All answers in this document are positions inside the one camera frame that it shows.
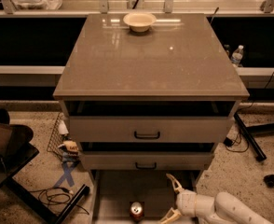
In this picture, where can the top grey drawer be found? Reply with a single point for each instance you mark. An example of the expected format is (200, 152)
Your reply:
(152, 129)

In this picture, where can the grey drawer cabinet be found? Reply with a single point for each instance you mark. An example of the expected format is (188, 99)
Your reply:
(178, 68)

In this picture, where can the black stand leg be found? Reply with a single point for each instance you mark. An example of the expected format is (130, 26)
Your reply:
(259, 154)

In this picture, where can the wire mesh basket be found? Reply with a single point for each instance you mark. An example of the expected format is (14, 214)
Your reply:
(56, 138)

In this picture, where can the middle grey drawer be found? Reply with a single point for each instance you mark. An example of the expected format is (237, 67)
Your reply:
(145, 160)

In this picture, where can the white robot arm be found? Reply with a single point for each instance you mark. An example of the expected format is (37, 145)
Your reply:
(224, 208)

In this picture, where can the black caster foot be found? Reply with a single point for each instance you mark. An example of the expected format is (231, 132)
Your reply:
(269, 180)

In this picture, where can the white paper bowl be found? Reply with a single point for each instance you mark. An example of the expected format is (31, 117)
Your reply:
(139, 22)

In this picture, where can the red coke can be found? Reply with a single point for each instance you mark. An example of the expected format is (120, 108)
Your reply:
(136, 211)

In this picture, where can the snack bag on floor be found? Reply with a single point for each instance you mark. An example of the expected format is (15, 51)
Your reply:
(69, 150)

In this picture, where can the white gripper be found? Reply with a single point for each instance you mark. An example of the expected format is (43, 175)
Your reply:
(188, 203)

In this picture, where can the open bottom drawer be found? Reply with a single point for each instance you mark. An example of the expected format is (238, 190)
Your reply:
(115, 191)

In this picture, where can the grey drawer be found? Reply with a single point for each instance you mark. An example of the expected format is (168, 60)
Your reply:
(145, 160)
(152, 129)

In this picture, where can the clear water bottle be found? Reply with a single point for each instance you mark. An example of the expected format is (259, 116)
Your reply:
(237, 55)

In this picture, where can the black table leg frame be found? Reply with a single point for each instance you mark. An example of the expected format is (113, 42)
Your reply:
(40, 200)

